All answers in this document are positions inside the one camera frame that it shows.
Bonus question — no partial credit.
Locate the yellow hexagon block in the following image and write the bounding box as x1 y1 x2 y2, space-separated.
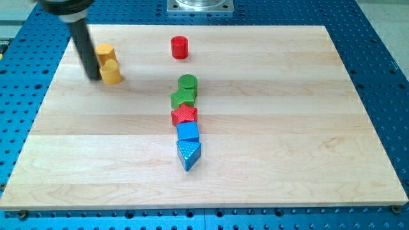
95 43 117 66

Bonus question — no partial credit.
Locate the green star block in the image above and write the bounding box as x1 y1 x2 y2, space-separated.
170 88 195 109

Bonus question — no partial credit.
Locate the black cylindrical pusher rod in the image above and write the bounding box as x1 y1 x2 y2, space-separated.
67 18 102 81

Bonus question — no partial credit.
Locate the light wooden board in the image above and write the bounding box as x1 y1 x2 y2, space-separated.
1 25 408 210

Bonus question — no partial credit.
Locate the blue triangle block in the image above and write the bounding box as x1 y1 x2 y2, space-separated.
176 141 201 171

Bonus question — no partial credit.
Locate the blue perforated metal table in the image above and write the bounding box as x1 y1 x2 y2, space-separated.
1 0 408 229

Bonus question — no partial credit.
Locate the blue cube block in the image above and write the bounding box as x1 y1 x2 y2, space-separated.
176 121 199 142

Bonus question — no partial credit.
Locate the red star block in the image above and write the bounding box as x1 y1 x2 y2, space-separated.
171 103 198 126

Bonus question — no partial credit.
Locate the green cylinder block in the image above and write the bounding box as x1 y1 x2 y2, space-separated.
178 74 198 98

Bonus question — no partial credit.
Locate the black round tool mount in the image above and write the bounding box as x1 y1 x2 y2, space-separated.
39 0 94 23

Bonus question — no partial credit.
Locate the yellow heart block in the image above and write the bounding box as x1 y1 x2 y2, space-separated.
100 59 122 85

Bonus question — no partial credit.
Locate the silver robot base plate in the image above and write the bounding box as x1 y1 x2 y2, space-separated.
167 0 235 13

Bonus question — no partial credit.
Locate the red cylinder block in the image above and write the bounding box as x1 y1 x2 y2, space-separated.
171 36 189 59

